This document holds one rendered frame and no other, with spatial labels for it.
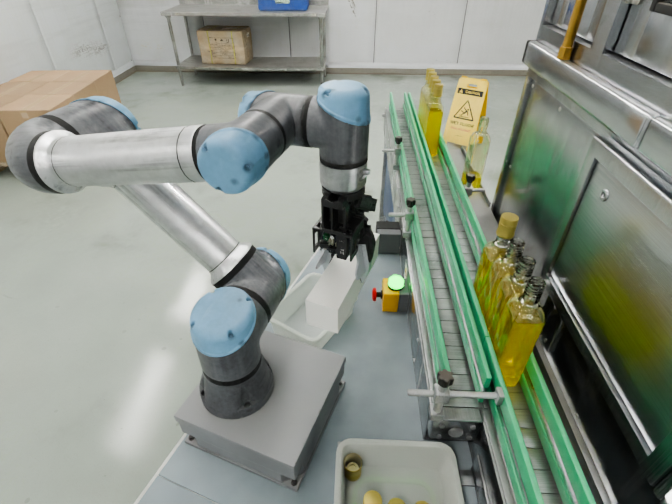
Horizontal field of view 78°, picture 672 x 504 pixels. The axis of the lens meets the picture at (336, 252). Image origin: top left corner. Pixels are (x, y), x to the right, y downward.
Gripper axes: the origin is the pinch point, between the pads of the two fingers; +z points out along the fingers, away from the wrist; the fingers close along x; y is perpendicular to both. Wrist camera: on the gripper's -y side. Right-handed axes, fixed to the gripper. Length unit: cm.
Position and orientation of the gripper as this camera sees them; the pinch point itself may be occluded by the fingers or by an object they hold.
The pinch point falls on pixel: (346, 270)
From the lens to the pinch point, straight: 80.5
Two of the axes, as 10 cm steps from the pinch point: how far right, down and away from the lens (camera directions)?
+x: 9.3, 2.3, -2.9
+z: 0.0, 7.9, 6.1
